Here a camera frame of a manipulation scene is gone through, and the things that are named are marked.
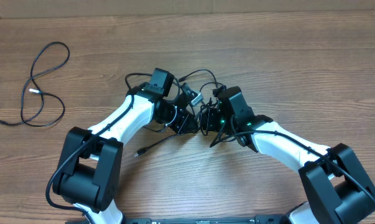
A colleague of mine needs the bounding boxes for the black USB-A cable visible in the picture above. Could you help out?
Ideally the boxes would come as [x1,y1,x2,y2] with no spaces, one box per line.
[134,68,225,157]

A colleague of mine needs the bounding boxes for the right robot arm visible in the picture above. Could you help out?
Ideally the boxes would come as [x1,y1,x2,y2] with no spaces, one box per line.
[201,86,375,223]

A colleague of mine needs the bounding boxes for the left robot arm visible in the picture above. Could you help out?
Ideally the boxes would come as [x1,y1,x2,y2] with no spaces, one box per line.
[45,68,202,223]

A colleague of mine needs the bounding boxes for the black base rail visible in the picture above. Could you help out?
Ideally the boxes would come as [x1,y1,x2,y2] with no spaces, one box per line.
[65,202,342,224]

